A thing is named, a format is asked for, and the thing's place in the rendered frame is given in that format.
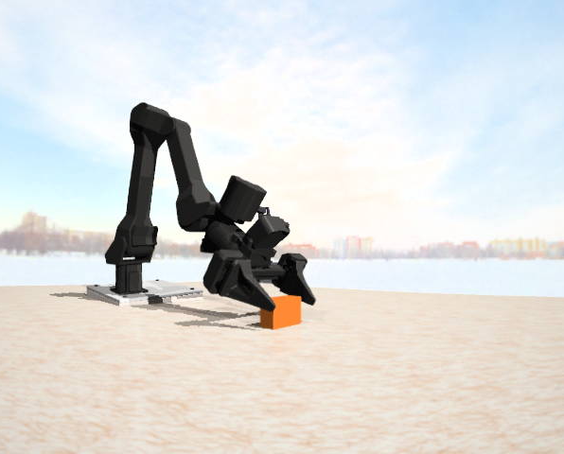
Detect orange block with dark square face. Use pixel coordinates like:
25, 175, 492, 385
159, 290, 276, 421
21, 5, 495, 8
259, 295, 301, 330

